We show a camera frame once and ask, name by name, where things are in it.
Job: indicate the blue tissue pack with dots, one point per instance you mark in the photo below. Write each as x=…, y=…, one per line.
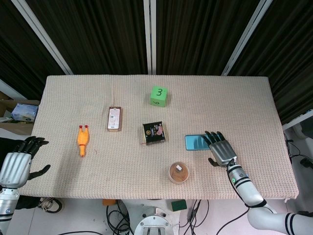
x=24, y=112

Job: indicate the round wooden container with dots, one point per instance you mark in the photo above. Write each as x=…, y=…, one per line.
x=179, y=172

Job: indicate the black and white shoe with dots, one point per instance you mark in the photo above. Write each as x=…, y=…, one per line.
x=50, y=204

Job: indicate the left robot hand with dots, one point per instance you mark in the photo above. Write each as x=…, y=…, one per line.
x=15, y=164

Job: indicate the beige woven table cloth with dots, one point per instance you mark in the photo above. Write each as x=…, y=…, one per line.
x=156, y=137

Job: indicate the white curtain frame post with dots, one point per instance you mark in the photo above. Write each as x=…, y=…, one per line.
x=149, y=36
x=244, y=36
x=44, y=36

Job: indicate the blue phone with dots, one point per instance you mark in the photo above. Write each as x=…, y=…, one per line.
x=195, y=143

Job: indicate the orange object under table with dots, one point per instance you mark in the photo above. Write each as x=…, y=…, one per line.
x=108, y=202

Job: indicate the yellow rubber chicken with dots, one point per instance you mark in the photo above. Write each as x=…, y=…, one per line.
x=83, y=140

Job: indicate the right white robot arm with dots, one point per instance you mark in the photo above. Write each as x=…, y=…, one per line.
x=256, y=198

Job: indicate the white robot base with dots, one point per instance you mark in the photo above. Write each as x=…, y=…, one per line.
x=156, y=221

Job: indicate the green foam cube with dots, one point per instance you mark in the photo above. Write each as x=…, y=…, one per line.
x=159, y=96

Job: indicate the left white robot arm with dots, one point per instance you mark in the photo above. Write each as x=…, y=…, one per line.
x=7, y=208

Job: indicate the cardboard box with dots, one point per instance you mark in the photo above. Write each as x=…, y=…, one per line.
x=14, y=115

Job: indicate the black food packet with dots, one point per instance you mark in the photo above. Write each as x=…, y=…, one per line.
x=154, y=134

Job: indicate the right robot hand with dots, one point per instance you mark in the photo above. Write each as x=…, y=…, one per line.
x=223, y=151

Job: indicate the brown rectangular box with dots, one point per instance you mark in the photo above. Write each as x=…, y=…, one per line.
x=114, y=119

